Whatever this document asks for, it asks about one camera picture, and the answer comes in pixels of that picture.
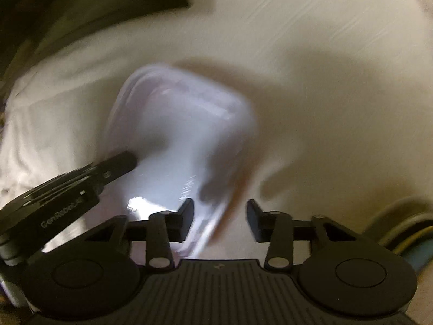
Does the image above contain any white deep bowl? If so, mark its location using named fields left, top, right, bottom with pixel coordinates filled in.
left=105, top=63, right=257, bottom=258

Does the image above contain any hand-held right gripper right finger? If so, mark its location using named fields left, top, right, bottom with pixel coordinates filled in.
left=246, top=199, right=356, bottom=269

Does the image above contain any grey yellow blue cloth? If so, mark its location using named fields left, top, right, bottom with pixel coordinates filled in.
left=369, top=196, right=433, bottom=273

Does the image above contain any white fringed table cloth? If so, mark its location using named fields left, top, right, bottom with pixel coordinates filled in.
left=0, top=0, right=433, bottom=265

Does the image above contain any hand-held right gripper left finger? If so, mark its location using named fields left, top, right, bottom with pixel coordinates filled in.
left=84, top=198, right=195, bottom=269

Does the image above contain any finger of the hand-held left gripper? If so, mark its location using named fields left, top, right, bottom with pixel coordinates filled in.
left=79, top=151, right=138, bottom=187

